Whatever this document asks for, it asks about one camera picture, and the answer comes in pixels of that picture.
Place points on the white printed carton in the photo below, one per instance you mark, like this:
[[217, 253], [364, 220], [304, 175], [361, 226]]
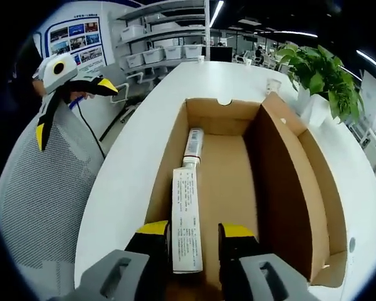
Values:
[[186, 219]]

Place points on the black monitor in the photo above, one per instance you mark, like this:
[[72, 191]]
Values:
[[221, 54]]

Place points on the straight ceiling light strip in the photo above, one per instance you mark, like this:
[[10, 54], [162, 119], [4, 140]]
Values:
[[217, 11]]

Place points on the white paper cup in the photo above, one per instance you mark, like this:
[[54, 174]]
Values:
[[248, 62], [200, 59]]

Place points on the green plant in white pot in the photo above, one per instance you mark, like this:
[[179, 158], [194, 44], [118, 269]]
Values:
[[322, 72]]

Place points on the blue bordered wall poster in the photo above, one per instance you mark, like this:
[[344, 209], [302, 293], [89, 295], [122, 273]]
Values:
[[75, 37]]

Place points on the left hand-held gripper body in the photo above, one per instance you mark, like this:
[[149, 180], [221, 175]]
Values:
[[67, 66]]

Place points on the white tube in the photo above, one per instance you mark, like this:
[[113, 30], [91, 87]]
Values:
[[194, 144]]

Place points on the person's left hand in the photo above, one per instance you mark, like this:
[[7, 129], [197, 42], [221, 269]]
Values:
[[39, 87]]

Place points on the brown cardboard shoe box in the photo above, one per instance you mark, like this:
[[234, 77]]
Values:
[[225, 175]]

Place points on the grey metal shelving rack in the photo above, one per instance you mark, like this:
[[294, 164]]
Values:
[[175, 31]]

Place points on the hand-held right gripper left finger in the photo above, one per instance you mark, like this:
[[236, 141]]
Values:
[[150, 247]]

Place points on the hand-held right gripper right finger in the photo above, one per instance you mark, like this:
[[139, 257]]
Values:
[[235, 247]]

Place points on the white armrest chair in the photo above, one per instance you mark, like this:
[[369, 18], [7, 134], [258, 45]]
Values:
[[120, 94]]

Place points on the curved ceiling light strip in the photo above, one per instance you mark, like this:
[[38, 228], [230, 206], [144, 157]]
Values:
[[294, 33]]

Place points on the row of white storage bins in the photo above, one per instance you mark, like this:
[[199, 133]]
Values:
[[153, 54]]

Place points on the grey mesh office chair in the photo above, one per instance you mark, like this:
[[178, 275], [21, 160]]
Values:
[[44, 194]]

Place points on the clear patterned glass cup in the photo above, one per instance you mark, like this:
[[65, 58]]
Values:
[[273, 86]]

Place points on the round grey table grommet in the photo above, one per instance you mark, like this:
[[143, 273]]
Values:
[[352, 245]]

